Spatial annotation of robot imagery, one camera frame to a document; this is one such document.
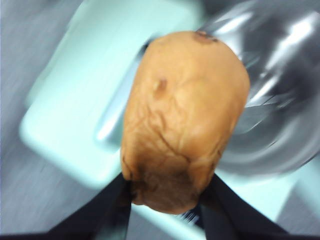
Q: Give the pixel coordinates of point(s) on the mint green breakfast maker base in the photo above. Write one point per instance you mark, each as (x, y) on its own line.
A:
(287, 200)

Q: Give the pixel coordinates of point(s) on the mint green grill lid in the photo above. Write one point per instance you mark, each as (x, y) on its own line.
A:
(62, 112)

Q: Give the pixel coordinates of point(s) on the brown potato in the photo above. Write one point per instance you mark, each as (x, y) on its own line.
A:
(185, 120)

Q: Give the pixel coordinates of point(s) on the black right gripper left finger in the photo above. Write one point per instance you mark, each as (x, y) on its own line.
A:
(107, 215)

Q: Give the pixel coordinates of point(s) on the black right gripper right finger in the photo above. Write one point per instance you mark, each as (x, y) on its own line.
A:
(230, 215)

